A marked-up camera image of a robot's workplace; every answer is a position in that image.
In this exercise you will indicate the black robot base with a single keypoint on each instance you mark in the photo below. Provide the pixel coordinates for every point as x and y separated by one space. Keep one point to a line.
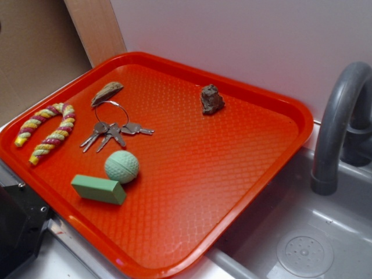
24 219

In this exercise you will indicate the brown rock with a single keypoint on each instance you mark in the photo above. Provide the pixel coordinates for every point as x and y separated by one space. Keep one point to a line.
211 100

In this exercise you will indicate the orange plastic tray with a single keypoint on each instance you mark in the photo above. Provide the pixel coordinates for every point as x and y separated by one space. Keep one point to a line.
197 172

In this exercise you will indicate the green dimpled ball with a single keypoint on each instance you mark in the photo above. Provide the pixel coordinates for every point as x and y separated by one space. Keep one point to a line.
122 166

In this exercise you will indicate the brown wood piece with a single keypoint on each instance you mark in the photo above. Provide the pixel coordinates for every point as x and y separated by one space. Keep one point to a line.
109 90

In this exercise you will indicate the green rectangular block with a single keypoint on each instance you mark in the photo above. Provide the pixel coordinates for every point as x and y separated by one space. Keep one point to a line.
99 189

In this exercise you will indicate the grey toy sink basin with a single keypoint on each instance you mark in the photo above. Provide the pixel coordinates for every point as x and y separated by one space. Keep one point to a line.
288 231

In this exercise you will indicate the grey toy faucet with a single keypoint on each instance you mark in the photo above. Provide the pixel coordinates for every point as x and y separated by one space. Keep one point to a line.
345 131

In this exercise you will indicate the silver keys on ring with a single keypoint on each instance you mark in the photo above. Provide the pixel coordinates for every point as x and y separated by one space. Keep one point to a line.
112 131

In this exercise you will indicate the multicolour twisted rope toy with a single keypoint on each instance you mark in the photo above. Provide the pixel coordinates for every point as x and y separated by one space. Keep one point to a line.
55 138

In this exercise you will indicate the wooden corner post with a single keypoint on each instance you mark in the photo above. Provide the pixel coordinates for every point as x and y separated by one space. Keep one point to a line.
98 29

